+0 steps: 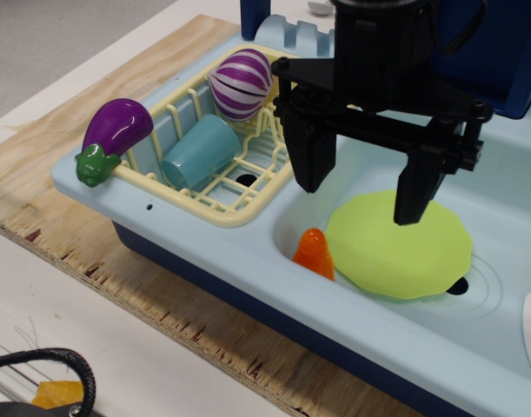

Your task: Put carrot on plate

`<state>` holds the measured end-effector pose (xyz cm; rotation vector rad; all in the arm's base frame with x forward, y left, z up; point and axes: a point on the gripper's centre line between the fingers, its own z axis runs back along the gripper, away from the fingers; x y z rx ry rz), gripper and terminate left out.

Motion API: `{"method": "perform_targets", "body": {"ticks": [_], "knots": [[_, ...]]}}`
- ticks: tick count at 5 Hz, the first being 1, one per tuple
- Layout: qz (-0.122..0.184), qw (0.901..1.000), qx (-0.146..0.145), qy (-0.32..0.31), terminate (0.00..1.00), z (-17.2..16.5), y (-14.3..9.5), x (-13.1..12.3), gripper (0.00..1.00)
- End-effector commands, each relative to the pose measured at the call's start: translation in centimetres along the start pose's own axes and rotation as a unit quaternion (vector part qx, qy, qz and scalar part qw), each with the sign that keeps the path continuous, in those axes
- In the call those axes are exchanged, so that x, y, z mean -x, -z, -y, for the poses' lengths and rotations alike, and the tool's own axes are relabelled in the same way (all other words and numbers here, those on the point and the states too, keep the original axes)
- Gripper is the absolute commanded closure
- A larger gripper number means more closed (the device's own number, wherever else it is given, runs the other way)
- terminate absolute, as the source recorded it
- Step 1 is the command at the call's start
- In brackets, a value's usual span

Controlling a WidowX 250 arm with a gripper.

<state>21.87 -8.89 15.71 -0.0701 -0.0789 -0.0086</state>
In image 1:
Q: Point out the plywood board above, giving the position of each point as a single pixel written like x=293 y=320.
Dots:
x=158 y=345

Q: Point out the cream dish drying rack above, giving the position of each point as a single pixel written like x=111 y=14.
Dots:
x=231 y=196

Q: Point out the lime green plastic plate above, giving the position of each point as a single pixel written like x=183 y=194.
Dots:
x=403 y=262

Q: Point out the light blue plastic cup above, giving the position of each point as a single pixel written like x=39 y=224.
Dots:
x=207 y=147

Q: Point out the light blue toy sink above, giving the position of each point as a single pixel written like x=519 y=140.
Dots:
x=444 y=355

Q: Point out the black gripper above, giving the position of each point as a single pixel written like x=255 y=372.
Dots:
x=379 y=87

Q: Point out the purple striped toy onion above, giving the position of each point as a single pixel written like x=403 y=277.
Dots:
x=241 y=84

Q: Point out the white small bowl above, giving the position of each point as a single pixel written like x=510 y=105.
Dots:
x=321 y=9

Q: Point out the purple toy eggplant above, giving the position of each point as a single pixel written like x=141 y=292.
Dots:
x=115 y=128

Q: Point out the yellow tape piece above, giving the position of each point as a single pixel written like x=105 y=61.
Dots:
x=53 y=394

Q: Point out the orange toy carrot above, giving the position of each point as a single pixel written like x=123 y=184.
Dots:
x=313 y=254

